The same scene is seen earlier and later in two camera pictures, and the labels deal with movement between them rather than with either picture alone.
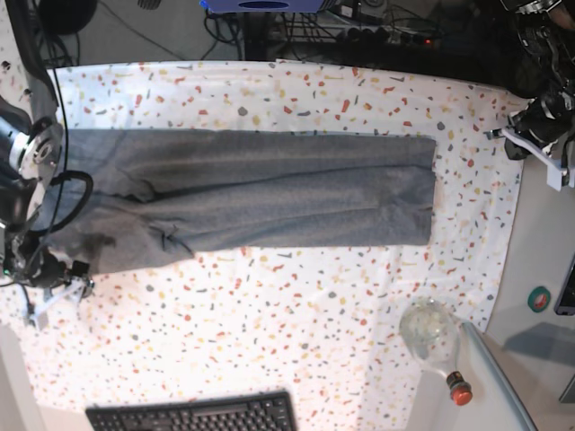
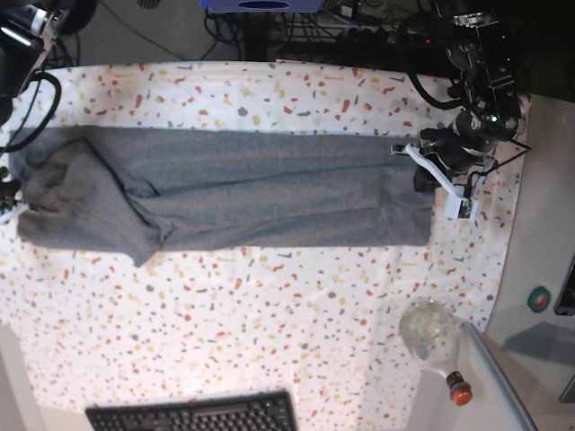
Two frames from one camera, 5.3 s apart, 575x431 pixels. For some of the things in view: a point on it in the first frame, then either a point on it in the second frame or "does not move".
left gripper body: [40, 268] → [7, 192]
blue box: [262, 5] does not move
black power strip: [384, 36] does not move
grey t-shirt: [130, 197] does not move
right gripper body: [545, 120] → [470, 139]
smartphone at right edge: [565, 303] does not move
